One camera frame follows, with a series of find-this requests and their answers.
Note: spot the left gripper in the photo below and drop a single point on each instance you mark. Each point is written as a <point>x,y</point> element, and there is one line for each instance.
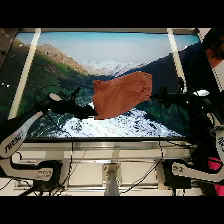
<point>85,112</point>

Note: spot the silver frame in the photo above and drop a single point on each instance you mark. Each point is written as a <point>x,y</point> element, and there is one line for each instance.
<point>113,150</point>

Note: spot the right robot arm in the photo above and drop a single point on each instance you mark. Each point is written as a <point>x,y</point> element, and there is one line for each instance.
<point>196,100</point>

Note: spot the pink garment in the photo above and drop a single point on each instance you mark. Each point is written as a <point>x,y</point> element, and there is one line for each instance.
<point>217,168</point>

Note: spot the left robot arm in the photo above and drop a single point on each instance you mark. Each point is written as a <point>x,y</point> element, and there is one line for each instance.
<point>18,131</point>

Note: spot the orange-brown garment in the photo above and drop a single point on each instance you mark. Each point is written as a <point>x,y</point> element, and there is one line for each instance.
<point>121,95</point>

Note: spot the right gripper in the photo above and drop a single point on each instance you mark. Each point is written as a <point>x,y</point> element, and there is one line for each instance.
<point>162,97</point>

